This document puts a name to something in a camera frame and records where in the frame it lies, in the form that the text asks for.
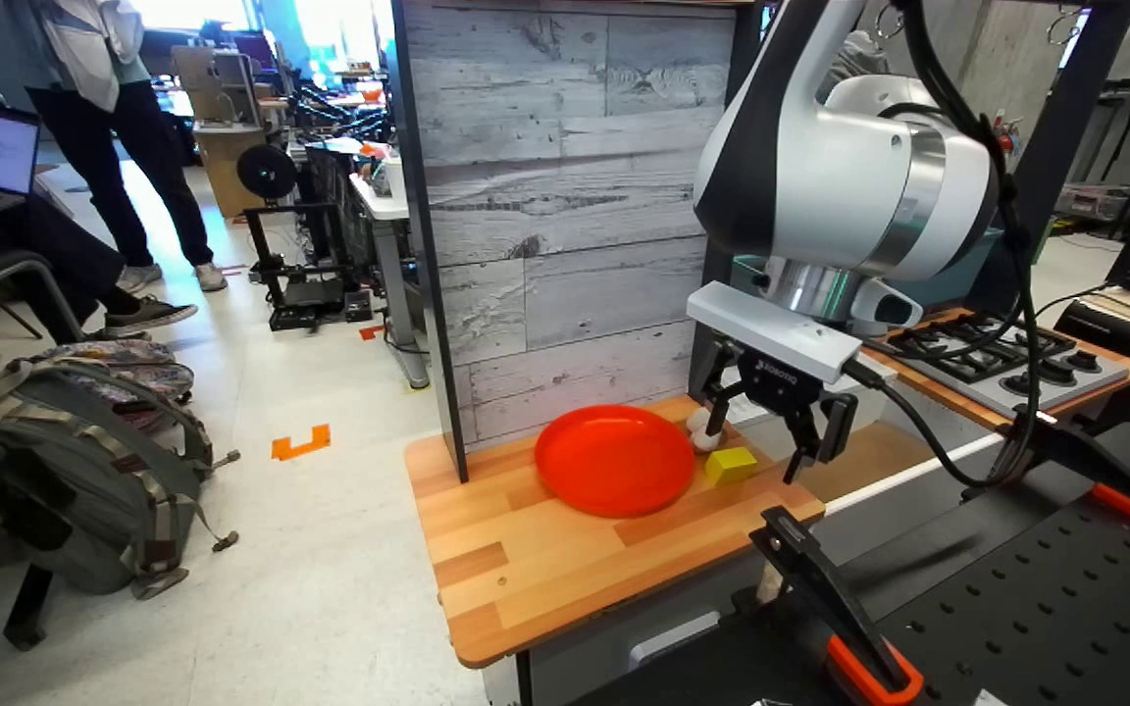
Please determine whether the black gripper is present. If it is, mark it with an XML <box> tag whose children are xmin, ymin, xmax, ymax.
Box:
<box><xmin>704</xmin><ymin>344</ymin><xmax>856</xmax><ymax>477</ymax></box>

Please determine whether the yellow cube block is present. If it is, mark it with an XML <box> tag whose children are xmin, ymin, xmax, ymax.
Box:
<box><xmin>704</xmin><ymin>447</ymin><xmax>756</xmax><ymax>485</ymax></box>

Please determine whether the red plastic plate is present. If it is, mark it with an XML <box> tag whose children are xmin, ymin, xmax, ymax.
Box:
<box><xmin>535</xmin><ymin>404</ymin><xmax>695</xmax><ymax>518</ymax></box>

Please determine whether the wooden counter board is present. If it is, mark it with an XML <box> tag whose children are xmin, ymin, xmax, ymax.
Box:
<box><xmin>406</xmin><ymin>434</ymin><xmax>823</xmax><ymax>672</ymax></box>

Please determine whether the grey backpack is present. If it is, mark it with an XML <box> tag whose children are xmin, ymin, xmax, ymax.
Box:
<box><xmin>0</xmin><ymin>337</ymin><xmax>241</xmax><ymax>600</ymax></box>

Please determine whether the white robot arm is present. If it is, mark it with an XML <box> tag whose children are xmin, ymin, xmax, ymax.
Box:
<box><xmin>687</xmin><ymin>0</ymin><xmax>1002</xmax><ymax>477</ymax></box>

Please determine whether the orange black clamp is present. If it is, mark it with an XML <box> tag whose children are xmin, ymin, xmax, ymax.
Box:
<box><xmin>989</xmin><ymin>404</ymin><xmax>1130</xmax><ymax>523</ymax></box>
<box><xmin>751</xmin><ymin>506</ymin><xmax>925</xmax><ymax>706</ymax></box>

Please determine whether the toy stove top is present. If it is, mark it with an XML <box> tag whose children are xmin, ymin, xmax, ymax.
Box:
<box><xmin>871</xmin><ymin>306</ymin><xmax>1130</xmax><ymax>428</ymax></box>

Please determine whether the grey wood backsplash panel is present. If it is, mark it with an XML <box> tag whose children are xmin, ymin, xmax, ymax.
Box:
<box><xmin>398</xmin><ymin>0</ymin><xmax>747</xmax><ymax>455</ymax></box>

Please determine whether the standing person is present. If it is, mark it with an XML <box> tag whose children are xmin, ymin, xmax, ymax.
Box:
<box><xmin>20</xmin><ymin>0</ymin><xmax>229</xmax><ymax>293</ymax></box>

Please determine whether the white camera mount bar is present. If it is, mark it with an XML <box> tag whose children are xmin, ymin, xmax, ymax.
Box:
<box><xmin>687</xmin><ymin>281</ymin><xmax>861</xmax><ymax>386</ymax></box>

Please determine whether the black perforated board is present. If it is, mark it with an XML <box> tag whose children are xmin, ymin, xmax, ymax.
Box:
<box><xmin>847</xmin><ymin>501</ymin><xmax>1130</xmax><ymax>706</ymax></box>

